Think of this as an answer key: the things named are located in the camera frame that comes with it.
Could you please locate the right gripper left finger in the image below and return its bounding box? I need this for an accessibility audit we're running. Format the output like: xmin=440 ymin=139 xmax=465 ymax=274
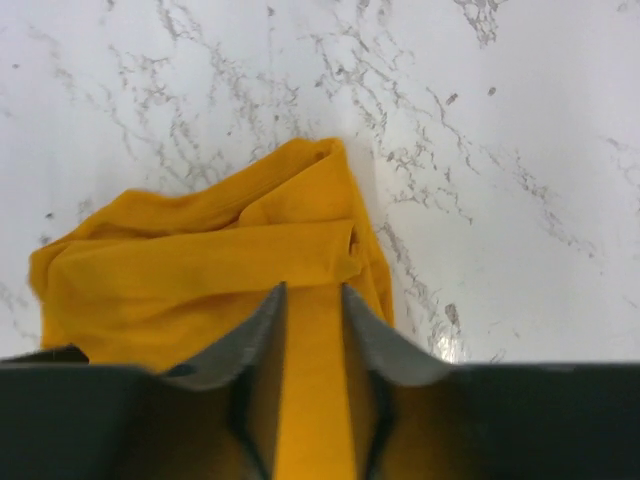
xmin=1 ymin=285 xmax=287 ymax=479

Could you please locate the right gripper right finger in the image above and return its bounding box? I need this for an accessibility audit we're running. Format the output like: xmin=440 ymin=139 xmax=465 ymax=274
xmin=341 ymin=286 xmax=639 ymax=479

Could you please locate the yellow t shirt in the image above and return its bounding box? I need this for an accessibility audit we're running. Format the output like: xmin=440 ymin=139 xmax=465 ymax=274
xmin=29 ymin=138 xmax=394 ymax=479

